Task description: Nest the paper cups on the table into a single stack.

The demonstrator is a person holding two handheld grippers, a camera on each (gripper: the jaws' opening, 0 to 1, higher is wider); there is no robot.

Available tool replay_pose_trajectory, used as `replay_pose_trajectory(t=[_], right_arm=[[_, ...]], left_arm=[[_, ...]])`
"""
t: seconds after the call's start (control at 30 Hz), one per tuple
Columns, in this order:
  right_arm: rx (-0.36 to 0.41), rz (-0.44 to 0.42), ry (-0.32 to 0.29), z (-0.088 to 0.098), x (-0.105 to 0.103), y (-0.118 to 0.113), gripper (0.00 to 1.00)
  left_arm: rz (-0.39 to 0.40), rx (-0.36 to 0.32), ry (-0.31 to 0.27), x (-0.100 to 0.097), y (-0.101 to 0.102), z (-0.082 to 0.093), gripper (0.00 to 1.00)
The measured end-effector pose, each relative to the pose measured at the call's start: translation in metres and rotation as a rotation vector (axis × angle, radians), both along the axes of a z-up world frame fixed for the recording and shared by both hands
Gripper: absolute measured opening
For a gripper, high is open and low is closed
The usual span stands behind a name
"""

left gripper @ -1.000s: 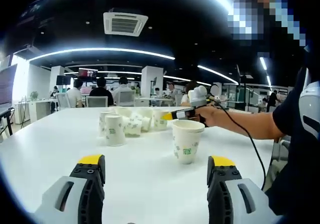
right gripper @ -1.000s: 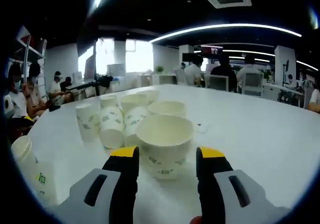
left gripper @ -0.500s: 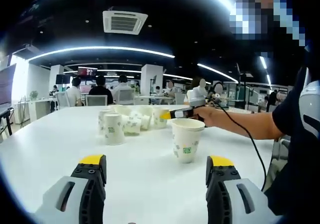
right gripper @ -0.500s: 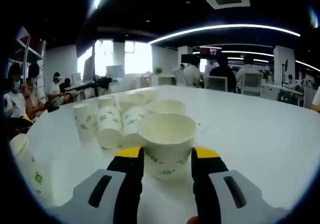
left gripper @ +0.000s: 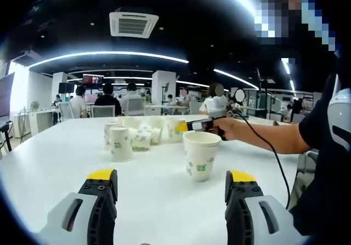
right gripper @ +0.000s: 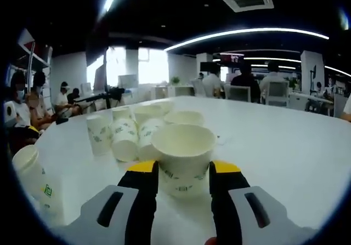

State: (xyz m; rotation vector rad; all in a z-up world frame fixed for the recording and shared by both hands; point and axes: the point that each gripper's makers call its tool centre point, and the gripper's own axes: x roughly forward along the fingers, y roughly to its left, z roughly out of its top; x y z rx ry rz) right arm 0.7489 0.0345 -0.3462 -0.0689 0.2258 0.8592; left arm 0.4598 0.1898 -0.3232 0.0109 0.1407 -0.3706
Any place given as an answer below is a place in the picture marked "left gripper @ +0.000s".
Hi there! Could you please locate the white table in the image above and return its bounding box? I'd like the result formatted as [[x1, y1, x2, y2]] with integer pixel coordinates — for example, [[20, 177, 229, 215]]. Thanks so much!
[[0, 115, 302, 245]]

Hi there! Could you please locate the white grey worn device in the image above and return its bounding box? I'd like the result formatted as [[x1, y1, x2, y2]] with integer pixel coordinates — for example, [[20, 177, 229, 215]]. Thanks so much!
[[327, 87, 351, 154]]

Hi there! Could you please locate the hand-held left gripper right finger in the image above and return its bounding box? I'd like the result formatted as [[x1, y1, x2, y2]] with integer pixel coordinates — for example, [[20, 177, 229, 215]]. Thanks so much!
[[224, 169, 305, 245]]

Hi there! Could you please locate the ceiling air conditioner unit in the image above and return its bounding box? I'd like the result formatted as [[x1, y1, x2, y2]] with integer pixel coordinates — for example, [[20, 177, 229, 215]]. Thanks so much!
[[109, 11, 160, 39]]

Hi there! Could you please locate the person's right hand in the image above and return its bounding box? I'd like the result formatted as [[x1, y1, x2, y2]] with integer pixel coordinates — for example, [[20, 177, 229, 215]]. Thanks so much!
[[213, 117, 249, 141]]

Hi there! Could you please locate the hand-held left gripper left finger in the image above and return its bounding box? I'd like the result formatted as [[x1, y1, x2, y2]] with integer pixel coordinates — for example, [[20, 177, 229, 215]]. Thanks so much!
[[38, 168, 118, 245]]

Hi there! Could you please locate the nested paper cup stack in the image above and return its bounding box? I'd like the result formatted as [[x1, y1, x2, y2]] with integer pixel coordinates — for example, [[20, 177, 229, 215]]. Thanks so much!
[[183, 132, 222, 183]]

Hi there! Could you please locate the black monitor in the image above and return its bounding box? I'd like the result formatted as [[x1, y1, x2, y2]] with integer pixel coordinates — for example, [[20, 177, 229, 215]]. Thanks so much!
[[59, 82, 75, 94]]

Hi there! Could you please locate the cluster of paper cups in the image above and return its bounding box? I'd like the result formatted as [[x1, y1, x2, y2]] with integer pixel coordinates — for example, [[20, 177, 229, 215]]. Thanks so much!
[[103, 116, 185, 163]]

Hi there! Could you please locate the wall screen with red picture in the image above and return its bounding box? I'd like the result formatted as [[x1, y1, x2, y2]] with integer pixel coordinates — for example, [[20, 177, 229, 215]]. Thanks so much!
[[82, 74, 105, 86]]

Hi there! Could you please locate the black tripod stand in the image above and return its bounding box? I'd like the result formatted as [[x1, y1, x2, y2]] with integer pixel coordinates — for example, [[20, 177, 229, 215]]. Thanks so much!
[[161, 82, 170, 109]]

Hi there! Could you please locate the grey office chair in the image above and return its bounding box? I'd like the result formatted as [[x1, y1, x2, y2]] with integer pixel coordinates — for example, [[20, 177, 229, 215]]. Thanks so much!
[[297, 149, 320, 176]]

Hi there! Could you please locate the black overhead stand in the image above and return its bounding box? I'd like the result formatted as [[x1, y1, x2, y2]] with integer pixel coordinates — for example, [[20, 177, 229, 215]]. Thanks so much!
[[256, 68, 276, 114]]

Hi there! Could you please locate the white office chair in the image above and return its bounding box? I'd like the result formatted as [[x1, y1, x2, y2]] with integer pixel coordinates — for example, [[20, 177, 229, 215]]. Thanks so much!
[[58, 102, 72, 122], [90, 104, 116, 118], [127, 96, 146, 116]]

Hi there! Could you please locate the white low cabinet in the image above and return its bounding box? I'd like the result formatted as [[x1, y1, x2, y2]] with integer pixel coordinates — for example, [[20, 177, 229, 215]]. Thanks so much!
[[13, 109, 58, 136]]

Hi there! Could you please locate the monitor with purple screen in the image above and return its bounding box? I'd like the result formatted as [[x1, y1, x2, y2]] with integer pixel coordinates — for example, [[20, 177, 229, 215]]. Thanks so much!
[[0, 72, 15, 121]]

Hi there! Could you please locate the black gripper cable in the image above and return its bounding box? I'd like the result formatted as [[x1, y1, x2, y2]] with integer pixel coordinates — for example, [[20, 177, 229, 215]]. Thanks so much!
[[226, 109, 291, 210]]

